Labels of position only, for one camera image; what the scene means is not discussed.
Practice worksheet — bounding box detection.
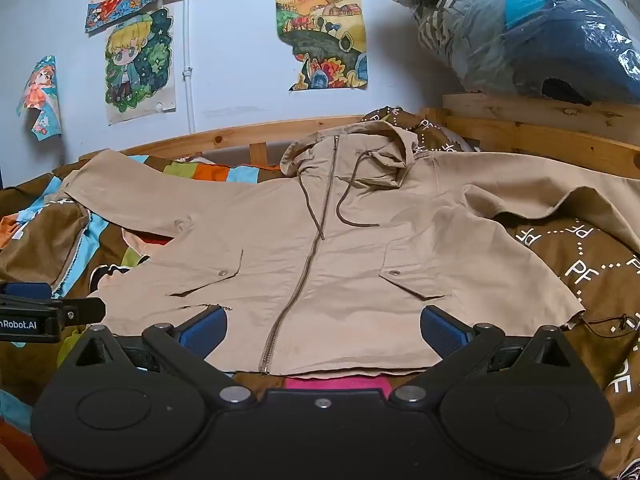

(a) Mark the brown patchwork blanket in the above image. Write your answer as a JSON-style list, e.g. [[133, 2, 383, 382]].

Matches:
[[0, 105, 640, 480]]

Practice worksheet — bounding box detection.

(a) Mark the small curled cartoon poster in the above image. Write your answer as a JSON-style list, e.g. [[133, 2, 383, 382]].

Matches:
[[17, 55, 63, 142]]

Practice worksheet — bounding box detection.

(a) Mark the farm landscape drawing poster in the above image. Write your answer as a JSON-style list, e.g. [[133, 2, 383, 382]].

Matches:
[[274, 0, 369, 93]]

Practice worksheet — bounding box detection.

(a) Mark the blond character cartoon poster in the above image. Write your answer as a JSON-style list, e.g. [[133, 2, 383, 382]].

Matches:
[[104, 7, 177, 127]]

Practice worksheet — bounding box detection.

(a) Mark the plastic bag of bedding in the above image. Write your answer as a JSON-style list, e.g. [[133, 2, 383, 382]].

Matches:
[[370, 0, 640, 107]]

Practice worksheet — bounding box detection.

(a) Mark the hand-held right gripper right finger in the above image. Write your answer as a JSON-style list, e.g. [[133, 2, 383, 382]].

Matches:
[[389, 305, 590, 408]]

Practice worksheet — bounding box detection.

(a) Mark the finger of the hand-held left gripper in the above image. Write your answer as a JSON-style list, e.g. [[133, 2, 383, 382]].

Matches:
[[0, 282, 54, 300], [0, 296, 107, 323]]

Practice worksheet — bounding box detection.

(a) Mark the wooden bed frame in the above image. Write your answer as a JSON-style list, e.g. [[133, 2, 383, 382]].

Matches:
[[79, 92, 640, 181]]

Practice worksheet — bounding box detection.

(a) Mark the beige hooded zip jacket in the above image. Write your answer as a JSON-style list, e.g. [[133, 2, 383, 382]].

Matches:
[[62, 121, 640, 376]]

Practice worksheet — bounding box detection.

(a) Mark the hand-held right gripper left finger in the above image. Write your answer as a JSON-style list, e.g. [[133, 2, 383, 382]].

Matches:
[[57, 305, 256, 409]]

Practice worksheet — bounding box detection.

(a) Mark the white wall pipe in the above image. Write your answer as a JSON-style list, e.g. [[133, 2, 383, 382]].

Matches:
[[183, 0, 196, 134]]

